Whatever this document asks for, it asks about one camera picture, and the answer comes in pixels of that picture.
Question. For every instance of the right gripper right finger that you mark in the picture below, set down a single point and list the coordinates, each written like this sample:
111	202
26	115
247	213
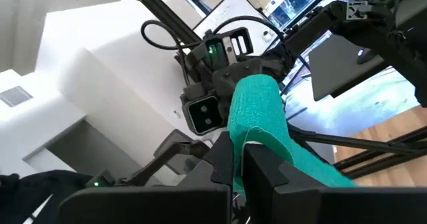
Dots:
317	207

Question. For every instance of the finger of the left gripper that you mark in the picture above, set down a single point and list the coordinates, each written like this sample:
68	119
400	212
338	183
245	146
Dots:
280	64
230	75

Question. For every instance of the black fabric cover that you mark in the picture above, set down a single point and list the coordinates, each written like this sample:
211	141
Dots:
30	197

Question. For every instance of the green elastic bandage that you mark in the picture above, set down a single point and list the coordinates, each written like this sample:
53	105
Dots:
257	110

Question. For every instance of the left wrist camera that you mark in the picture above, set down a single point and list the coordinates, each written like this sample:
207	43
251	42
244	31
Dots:
203	115

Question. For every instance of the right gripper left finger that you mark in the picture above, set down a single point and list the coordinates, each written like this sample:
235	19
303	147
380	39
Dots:
150	207

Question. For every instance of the dark grey desk panel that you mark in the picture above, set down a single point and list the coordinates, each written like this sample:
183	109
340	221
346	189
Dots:
333	70

